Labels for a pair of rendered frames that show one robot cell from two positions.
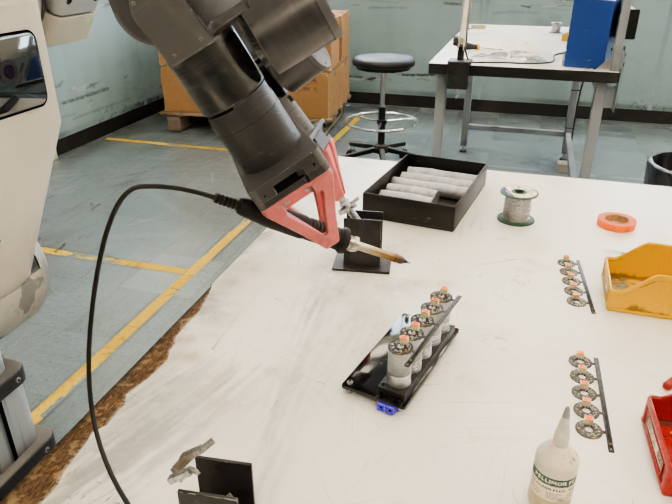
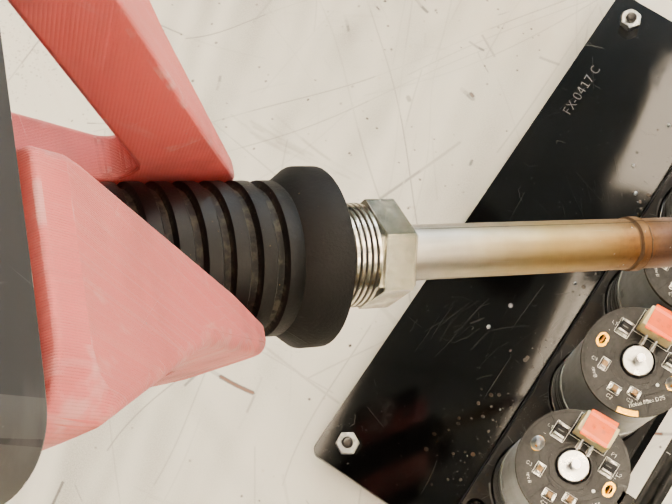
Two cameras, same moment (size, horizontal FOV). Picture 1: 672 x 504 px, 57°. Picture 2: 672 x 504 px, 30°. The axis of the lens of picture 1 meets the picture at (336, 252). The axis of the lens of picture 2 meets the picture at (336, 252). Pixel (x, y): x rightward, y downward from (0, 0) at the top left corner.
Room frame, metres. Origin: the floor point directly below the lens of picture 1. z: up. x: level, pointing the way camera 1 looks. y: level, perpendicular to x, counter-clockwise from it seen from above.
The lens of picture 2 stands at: (0.47, -0.01, 1.09)
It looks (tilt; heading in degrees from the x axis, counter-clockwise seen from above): 73 degrees down; 4
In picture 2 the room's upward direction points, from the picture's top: straight up
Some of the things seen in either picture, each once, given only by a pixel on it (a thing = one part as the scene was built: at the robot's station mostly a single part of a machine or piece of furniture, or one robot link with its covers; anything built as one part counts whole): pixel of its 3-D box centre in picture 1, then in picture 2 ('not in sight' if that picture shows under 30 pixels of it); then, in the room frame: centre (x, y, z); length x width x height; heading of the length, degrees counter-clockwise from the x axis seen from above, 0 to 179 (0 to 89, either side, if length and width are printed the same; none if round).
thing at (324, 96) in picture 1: (258, 68); not in sight; (4.51, 0.55, 0.38); 1.20 x 0.80 x 0.73; 79
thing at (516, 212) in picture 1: (517, 205); not in sight; (0.97, -0.30, 0.78); 0.06 x 0.06 x 0.05
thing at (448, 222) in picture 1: (428, 188); not in sight; (1.05, -0.17, 0.77); 0.24 x 0.16 x 0.04; 156
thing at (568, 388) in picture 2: (410, 352); (613, 382); (0.53, -0.08, 0.79); 0.02 x 0.02 x 0.05
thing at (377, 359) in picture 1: (404, 358); (583, 284); (0.56, -0.08, 0.76); 0.16 x 0.07 x 0.01; 151
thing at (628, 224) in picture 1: (616, 222); not in sight; (0.94, -0.46, 0.76); 0.06 x 0.06 x 0.01
